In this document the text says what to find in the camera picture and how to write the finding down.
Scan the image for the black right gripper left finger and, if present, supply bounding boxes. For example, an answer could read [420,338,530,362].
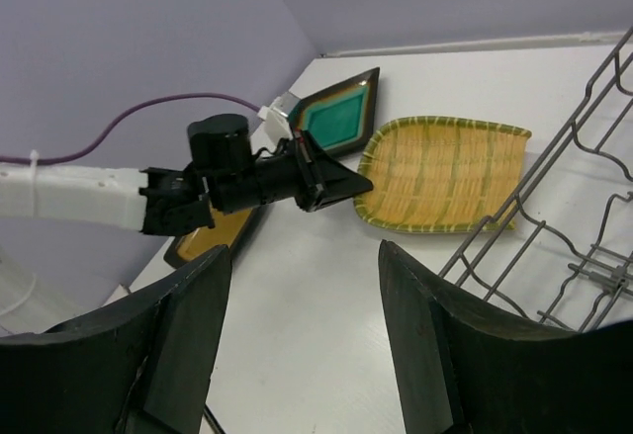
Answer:
[1,245,231,433]

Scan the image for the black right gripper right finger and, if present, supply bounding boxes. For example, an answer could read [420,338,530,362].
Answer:
[378,241,632,433]

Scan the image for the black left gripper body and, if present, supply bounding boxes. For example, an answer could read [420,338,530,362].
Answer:
[187,114,324,214]

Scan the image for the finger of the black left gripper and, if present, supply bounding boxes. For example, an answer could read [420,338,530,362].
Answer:
[299,130,374,212]

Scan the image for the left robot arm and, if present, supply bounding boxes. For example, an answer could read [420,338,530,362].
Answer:
[1,114,373,236]

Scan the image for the black plate with green centre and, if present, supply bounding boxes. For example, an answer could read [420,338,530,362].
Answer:
[288,67,380,157]

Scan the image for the black plate with yellow centre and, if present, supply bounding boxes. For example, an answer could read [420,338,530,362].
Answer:
[163,207,268,269]

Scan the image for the green yellow woven-pattern plate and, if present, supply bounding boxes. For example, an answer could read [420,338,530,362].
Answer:
[353,116,532,234]

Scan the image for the grey wire dish rack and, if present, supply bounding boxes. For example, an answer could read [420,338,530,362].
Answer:
[440,33,632,332]

